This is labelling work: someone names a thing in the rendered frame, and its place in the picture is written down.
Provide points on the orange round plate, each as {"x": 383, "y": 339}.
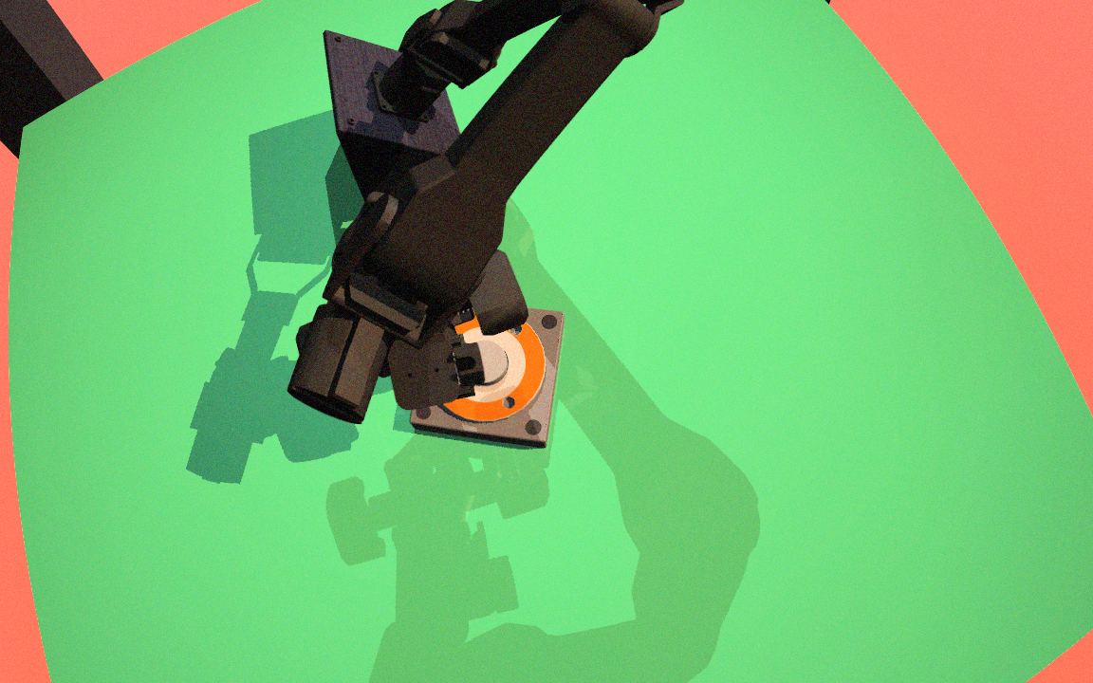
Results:
{"x": 521, "y": 383}

